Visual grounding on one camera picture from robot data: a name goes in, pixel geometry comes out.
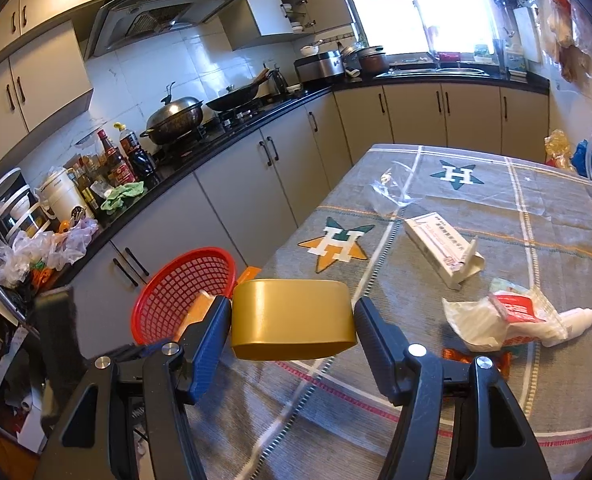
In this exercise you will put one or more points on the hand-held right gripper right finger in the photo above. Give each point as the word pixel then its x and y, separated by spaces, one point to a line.
pixel 375 345

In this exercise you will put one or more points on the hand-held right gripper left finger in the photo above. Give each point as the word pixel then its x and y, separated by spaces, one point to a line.
pixel 211 345

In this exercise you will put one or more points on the orange carton box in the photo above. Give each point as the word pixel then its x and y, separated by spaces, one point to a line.
pixel 193 312

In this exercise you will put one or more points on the red plastic basket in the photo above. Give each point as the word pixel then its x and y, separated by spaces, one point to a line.
pixel 176 270

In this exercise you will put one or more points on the gold tin box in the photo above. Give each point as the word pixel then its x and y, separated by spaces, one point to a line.
pixel 291 320

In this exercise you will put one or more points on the green tissue pack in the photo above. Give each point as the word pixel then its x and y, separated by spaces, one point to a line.
pixel 508 285

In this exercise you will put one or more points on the clear plastic wrapper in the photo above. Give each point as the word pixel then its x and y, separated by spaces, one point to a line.
pixel 395 190

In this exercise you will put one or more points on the white spray bottle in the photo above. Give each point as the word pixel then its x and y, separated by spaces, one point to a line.
pixel 580 319

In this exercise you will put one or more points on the white packet with red label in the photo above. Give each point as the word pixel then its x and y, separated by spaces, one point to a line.
pixel 475 320

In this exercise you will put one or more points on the small white carton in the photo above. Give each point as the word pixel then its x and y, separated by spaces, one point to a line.
pixel 435 242

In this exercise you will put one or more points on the orange foil wrapper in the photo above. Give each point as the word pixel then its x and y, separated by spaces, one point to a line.
pixel 495 360

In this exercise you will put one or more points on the dark chair back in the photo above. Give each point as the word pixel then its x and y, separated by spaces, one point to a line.
pixel 56 340

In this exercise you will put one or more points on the green cloth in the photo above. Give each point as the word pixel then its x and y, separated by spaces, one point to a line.
pixel 121 195

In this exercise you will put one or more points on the crumpled clear plastic bags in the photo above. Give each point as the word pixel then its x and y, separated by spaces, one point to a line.
pixel 51 250

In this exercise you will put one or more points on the row of condiment bottles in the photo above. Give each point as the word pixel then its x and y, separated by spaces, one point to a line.
pixel 116 160

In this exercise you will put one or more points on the white electric appliance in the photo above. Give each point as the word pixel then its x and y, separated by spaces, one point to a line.
pixel 61 195

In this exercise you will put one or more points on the gas stove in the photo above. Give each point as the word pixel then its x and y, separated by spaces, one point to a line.
pixel 236 117

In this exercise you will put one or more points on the lidded steel wok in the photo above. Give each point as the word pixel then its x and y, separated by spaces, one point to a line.
pixel 173 117

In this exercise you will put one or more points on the black white appliance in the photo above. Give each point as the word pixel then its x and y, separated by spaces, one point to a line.
pixel 11 205

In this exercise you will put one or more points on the black wok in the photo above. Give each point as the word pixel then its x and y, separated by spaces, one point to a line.
pixel 236 97

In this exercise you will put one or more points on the yellow plastic bag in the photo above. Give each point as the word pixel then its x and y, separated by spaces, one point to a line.
pixel 558 145

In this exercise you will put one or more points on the steel kettle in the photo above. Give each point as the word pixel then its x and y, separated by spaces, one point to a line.
pixel 278 82

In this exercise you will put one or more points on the blue plastic bag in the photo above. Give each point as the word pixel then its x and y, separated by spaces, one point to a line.
pixel 579 157

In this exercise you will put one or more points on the brown cooking pot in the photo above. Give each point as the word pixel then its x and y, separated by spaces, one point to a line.
pixel 374 62

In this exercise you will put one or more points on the silver electric cooker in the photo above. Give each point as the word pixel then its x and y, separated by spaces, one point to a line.
pixel 321 65

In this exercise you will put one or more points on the white green carton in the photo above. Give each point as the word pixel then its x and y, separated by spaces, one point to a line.
pixel 516 62

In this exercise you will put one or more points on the upper kitchen cabinets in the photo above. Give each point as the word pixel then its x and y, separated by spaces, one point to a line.
pixel 51 60

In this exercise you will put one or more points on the range hood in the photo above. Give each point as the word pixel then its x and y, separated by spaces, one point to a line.
pixel 161 10

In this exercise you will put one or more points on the white cutting board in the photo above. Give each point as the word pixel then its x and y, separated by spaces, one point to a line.
pixel 528 35

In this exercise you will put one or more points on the kitchen window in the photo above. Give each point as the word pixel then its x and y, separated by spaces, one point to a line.
pixel 425 0

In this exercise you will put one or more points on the hanging plastic bags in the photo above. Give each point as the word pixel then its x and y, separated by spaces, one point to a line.
pixel 565 35

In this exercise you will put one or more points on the open wall cabinet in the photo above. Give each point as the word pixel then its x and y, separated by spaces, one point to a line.
pixel 271 15

